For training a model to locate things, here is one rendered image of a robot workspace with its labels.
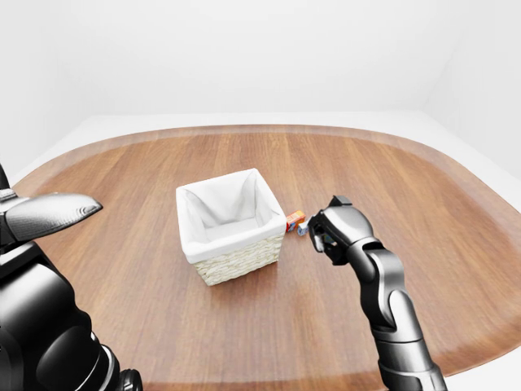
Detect wicker basket with white liner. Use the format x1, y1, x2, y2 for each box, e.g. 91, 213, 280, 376
175, 167, 287, 288

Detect small orange red box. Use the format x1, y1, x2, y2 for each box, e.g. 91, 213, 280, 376
285, 209, 307, 235

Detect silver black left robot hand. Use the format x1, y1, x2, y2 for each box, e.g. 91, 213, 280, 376
0, 162, 104, 254

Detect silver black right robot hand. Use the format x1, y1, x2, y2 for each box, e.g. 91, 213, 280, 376
307, 195, 375, 266

